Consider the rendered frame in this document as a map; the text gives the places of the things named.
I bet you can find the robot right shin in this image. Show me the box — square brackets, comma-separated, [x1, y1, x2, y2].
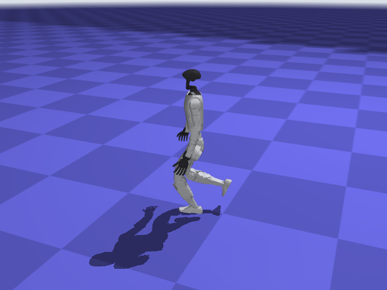
[191, 168, 224, 187]

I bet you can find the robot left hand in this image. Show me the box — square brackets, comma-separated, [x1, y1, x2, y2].
[173, 151, 191, 176]

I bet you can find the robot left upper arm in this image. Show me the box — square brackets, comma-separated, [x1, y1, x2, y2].
[189, 98, 201, 134]

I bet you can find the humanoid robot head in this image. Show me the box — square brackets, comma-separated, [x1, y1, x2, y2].
[182, 69, 201, 95]

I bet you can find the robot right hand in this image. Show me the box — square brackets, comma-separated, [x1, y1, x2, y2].
[177, 127, 189, 141]

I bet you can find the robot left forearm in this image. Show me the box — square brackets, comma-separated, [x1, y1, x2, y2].
[185, 127, 199, 158]

